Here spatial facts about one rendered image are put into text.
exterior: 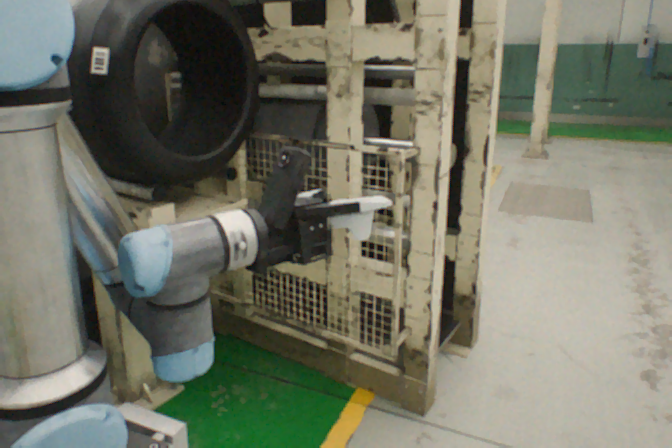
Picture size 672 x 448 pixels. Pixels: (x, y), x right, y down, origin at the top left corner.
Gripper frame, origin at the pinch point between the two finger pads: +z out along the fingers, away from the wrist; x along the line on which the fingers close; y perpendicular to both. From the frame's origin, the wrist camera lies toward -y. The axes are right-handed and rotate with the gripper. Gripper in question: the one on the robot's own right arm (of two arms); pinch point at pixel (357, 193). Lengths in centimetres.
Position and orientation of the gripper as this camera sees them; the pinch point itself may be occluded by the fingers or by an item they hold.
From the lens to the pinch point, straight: 78.3
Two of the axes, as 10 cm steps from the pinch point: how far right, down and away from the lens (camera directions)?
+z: 7.6, -1.7, 6.2
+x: 6.4, 0.7, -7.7
